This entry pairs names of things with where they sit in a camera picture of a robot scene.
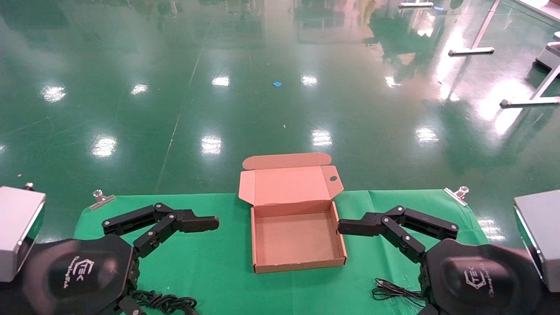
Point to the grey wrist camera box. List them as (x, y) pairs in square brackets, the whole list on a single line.
[(542, 236), (17, 227)]

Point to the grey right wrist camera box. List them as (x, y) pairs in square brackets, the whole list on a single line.
[(542, 236)]

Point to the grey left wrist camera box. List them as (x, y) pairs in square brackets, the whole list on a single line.
[(17, 227)]

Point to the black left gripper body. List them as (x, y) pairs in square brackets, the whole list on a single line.
[(78, 275)]

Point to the white table leg with foot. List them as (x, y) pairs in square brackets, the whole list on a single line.
[(474, 50), (533, 101)]

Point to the metal binder clip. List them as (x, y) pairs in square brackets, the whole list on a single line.
[(455, 197), (103, 202)]

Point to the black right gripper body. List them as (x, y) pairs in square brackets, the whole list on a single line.
[(481, 280)]

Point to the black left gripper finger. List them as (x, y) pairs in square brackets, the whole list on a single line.
[(197, 223), (131, 307)]

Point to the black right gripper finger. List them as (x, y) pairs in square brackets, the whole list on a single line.
[(428, 310), (358, 226)]

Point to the brown cardboard box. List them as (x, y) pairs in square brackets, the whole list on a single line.
[(297, 238)]

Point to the green table cloth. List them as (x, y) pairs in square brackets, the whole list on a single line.
[(210, 262)]

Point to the white grey machine base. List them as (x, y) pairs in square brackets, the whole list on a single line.
[(550, 54)]

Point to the white table foot bar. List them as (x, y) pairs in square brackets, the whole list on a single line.
[(415, 4)]

